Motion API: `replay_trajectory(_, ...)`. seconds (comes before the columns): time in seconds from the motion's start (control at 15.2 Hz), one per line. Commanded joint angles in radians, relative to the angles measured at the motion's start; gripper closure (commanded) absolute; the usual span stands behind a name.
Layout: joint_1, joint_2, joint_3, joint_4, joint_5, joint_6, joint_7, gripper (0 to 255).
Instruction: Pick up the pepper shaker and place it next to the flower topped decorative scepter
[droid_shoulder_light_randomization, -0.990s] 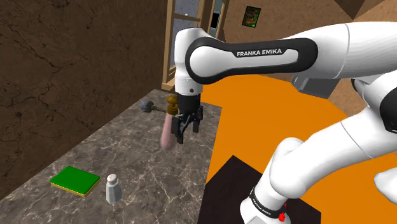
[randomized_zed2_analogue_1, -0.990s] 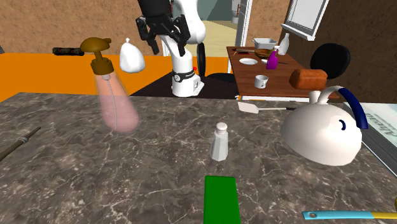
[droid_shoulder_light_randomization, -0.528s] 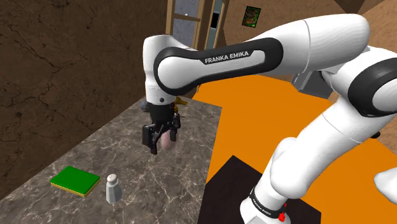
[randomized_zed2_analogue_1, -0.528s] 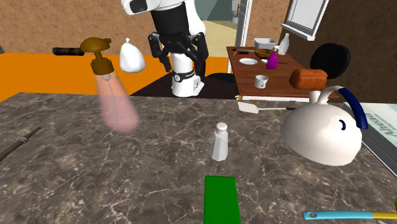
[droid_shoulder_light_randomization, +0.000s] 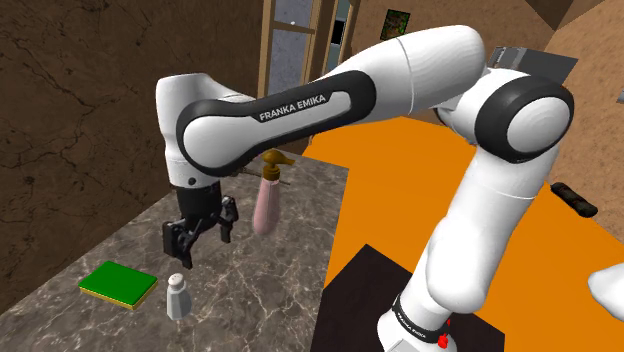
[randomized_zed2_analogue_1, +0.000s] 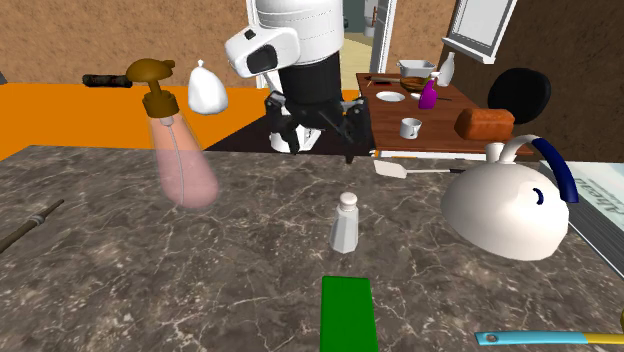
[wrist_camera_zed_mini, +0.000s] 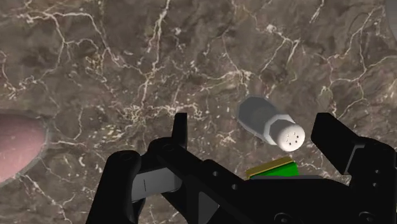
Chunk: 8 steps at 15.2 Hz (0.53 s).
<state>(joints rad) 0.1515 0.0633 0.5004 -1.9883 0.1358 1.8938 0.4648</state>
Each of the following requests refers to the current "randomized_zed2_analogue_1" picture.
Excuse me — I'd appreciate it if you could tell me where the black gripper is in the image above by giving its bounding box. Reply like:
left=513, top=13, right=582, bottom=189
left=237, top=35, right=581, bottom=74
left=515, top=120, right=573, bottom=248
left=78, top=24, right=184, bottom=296
left=264, top=50, right=375, bottom=165

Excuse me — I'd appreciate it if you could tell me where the white plate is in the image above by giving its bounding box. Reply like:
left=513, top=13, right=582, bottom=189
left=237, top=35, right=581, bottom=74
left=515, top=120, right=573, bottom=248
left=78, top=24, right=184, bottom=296
left=375, top=89, right=407, bottom=104

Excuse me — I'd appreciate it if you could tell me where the dark robot stand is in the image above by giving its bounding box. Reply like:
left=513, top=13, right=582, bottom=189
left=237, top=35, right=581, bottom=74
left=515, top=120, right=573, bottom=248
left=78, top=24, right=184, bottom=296
left=204, top=125, right=378, bottom=158

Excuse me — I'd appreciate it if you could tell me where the white spatula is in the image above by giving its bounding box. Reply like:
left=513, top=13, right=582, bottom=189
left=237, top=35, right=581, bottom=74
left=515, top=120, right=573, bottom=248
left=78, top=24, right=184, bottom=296
left=373, top=159, right=467, bottom=180

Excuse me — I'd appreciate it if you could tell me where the white mug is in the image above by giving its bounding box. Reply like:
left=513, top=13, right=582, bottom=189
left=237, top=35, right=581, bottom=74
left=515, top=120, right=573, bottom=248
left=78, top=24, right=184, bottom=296
left=399, top=117, right=423, bottom=141

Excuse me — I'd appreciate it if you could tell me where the brown wooden bowl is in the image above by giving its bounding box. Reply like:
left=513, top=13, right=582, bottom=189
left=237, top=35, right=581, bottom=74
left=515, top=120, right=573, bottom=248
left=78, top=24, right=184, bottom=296
left=400, top=75, right=433, bottom=93

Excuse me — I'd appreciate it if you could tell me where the white salt shaker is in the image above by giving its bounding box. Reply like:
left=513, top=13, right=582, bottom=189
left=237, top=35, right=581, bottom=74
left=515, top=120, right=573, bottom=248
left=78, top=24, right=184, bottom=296
left=328, top=191, right=361, bottom=255

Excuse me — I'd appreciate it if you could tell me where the purple spray bottle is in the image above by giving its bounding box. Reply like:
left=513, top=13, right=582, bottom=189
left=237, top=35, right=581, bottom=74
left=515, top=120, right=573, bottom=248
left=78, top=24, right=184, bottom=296
left=417, top=72, right=441, bottom=111

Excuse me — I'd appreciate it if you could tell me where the white rectangular dish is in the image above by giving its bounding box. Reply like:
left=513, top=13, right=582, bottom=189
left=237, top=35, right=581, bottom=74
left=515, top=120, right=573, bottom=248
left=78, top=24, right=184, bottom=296
left=396, top=58, right=438, bottom=80

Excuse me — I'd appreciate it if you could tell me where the white tied bag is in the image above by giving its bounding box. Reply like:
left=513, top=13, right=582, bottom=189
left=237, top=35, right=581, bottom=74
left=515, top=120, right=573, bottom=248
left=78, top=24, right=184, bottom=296
left=187, top=58, right=230, bottom=117

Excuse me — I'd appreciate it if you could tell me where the brown wooden table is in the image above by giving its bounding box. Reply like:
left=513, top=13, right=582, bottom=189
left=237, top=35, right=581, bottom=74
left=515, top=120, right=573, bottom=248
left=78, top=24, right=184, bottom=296
left=355, top=71, right=535, bottom=158

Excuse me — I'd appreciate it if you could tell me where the white bottle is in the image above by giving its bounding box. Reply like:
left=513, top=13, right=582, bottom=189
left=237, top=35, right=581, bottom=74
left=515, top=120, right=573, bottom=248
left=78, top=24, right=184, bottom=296
left=435, top=51, right=457, bottom=88

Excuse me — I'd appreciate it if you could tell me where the pink pump bottle brown top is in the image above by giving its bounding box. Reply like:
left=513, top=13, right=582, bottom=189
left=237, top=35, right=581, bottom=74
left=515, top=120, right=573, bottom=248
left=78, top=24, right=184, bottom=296
left=125, top=57, right=221, bottom=211

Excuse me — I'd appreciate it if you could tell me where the brown bread loaf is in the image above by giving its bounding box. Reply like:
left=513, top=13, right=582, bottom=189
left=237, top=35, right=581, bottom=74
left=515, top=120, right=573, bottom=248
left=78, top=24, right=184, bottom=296
left=453, top=107, right=516, bottom=143

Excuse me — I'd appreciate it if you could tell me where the white framed window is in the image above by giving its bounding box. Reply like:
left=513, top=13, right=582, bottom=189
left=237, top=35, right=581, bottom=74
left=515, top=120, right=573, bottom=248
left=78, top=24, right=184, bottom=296
left=440, top=0, right=519, bottom=66

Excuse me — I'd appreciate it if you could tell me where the green flat block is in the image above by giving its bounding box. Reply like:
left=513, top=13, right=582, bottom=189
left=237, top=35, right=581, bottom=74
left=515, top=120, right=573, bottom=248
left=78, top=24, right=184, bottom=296
left=318, top=275, right=380, bottom=352

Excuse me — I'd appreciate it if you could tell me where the dark short rod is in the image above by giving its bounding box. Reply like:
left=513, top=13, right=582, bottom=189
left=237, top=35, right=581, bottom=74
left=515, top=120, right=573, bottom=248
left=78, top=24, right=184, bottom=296
left=81, top=73, right=134, bottom=89

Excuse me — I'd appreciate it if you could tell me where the orange counter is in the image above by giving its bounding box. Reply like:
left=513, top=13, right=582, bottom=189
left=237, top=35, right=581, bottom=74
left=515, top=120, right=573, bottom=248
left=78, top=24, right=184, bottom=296
left=0, top=82, right=363, bottom=163

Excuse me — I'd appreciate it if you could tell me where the pale book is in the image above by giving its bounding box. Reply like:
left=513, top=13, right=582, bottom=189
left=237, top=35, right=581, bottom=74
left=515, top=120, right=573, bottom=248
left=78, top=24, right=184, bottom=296
left=537, top=160, right=624, bottom=280

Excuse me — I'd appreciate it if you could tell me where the dark thin long rod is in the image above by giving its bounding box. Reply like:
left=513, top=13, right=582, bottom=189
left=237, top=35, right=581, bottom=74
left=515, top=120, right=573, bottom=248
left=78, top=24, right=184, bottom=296
left=0, top=198, right=66, bottom=255

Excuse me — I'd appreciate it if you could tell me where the white door frame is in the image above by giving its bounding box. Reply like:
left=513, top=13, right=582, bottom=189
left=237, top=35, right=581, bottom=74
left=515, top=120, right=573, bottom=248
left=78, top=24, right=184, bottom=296
left=368, top=0, right=399, bottom=75

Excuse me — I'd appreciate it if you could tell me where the white kettle blue handle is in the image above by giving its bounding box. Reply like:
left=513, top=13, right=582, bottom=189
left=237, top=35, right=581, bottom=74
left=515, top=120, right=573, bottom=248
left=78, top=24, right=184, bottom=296
left=440, top=134, right=581, bottom=262

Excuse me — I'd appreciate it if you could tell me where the blue and yellow handled tool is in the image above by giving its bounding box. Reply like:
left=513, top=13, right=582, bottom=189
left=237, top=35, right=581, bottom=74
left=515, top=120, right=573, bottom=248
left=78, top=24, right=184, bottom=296
left=474, top=330, right=624, bottom=348

